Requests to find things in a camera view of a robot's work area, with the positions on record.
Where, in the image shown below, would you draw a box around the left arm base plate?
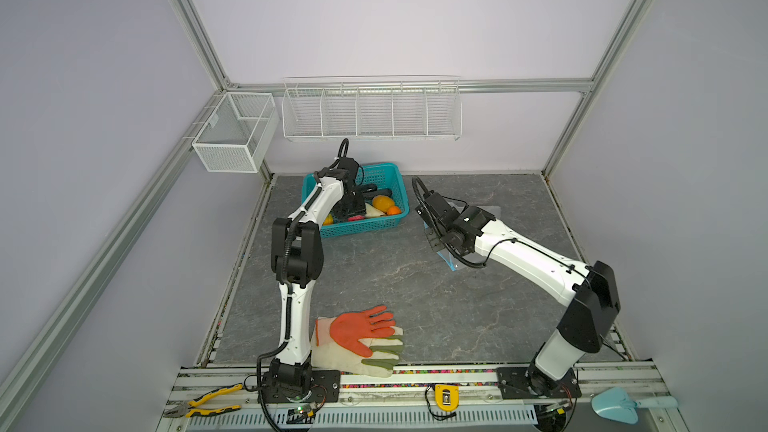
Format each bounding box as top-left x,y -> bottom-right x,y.
260,366 -> 341,404

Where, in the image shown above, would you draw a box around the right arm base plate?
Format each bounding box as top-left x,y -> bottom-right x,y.
496,365 -> 582,399

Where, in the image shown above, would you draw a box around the white wire shelf basket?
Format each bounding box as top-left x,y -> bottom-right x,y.
282,75 -> 463,141

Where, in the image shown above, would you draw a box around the clear zip top bag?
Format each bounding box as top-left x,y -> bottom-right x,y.
417,206 -> 497,270

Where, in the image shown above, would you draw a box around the teal plastic basket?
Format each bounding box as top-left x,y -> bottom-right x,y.
320,163 -> 410,238

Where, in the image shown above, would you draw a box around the green striped work glove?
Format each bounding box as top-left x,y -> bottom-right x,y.
310,320 -> 404,378

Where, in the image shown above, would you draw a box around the white mesh box basket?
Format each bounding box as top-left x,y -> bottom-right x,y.
192,92 -> 279,173

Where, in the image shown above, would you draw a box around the yellow black pliers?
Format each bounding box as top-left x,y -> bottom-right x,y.
162,383 -> 244,418

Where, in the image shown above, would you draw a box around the teal plastic scoop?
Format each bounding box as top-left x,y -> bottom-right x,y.
590,387 -> 679,425

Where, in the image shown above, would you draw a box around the yellow tape measure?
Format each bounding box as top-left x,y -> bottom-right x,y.
424,384 -> 460,421

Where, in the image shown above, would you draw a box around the dark toy eggplant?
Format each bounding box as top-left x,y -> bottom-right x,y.
360,183 -> 392,200

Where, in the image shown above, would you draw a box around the orange toy fruit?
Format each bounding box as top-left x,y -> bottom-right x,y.
372,195 -> 396,215

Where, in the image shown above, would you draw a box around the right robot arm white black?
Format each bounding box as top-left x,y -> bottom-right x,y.
411,177 -> 621,397

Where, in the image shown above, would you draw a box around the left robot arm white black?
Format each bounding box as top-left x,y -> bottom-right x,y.
258,138 -> 366,401

